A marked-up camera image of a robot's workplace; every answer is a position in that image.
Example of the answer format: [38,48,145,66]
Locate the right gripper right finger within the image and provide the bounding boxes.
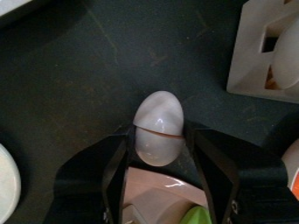
[182,119,299,224]

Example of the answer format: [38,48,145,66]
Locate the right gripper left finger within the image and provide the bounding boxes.
[44,124,136,224]

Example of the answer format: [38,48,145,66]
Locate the white toy egg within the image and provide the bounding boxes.
[132,90,185,168]

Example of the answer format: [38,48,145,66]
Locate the white and orange toy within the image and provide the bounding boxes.
[280,138,299,202]

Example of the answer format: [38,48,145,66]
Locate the lime green toy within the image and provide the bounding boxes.
[178,205,213,224]

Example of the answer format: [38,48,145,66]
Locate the white round plate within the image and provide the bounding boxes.
[0,143,24,224]

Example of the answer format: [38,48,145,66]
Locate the white knife block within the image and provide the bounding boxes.
[225,0,299,105]

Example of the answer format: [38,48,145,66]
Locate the white smooth toy utensil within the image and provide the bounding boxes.
[269,17,299,92]

